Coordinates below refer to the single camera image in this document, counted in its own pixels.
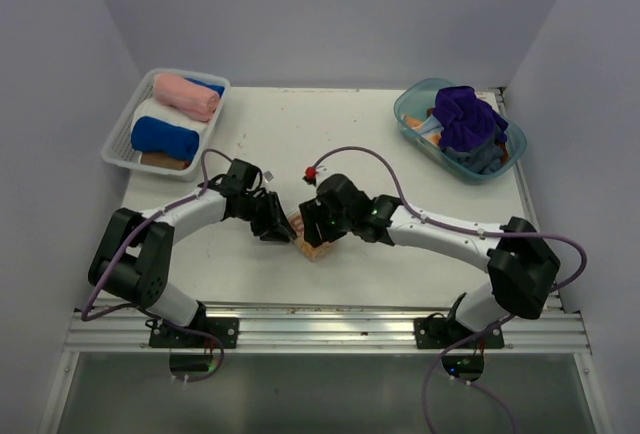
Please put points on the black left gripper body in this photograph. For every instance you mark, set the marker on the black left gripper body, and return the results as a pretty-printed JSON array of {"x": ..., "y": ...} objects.
[{"x": 258, "y": 211}]

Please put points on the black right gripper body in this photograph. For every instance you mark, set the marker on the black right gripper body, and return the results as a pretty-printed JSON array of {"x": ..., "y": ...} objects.
[{"x": 332, "y": 226}]

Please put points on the orange blue printed towel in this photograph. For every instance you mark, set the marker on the orange blue printed towel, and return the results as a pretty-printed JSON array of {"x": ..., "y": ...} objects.
[{"x": 306, "y": 249}]

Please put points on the royal blue towel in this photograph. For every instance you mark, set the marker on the royal blue towel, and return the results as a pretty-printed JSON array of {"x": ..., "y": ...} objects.
[{"x": 152, "y": 135}]

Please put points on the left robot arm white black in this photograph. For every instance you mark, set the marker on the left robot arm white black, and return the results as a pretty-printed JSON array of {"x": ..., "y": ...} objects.
[{"x": 133, "y": 258}]

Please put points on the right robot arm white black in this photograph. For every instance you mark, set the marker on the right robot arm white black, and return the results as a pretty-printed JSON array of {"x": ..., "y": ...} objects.
[{"x": 521, "y": 266}]

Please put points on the orange towel in tub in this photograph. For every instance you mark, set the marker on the orange towel in tub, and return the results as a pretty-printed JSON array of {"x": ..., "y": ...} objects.
[{"x": 413, "y": 123}]

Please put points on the blue rolled towel in basket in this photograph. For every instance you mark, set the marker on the blue rolled towel in basket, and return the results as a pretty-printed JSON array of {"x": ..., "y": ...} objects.
[{"x": 219, "y": 89}]

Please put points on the pink rolled towel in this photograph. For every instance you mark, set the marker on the pink rolled towel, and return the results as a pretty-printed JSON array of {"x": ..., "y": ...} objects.
[{"x": 197, "y": 102}]

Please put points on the teal transparent plastic tub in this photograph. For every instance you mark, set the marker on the teal transparent plastic tub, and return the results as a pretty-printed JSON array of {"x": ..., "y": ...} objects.
[{"x": 418, "y": 102}]

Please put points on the white rolled towel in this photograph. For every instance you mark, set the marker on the white rolled towel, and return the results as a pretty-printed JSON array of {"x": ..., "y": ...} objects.
[{"x": 153, "y": 109}]

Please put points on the white plastic mesh basket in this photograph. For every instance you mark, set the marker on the white plastic mesh basket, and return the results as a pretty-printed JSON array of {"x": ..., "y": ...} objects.
[{"x": 118, "y": 150}]

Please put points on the purple towel in tub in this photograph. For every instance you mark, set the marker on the purple towel in tub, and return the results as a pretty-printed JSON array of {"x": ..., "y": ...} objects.
[{"x": 467, "y": 121}]

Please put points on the grey-blue towel in tub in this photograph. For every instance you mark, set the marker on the grey-blue towel in tub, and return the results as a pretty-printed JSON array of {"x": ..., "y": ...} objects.
[{"x": 481, "y": 160}]

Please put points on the aluminium mounting rail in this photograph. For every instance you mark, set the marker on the aluminium mounting rail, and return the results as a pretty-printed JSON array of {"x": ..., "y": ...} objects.
[{"x": 327, "y": 330}]

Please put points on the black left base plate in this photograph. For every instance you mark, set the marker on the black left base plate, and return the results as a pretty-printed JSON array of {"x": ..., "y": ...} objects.
[{"x": 207, "y": 332}]

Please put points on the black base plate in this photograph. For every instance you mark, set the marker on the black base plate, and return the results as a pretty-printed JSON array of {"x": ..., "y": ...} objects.
[
  {"x": 437, "y": 332},
  {"x": 207, "y": 332}
]

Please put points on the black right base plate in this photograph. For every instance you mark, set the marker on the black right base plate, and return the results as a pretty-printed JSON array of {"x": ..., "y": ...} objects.
[{"x": 437, "y": 332}]

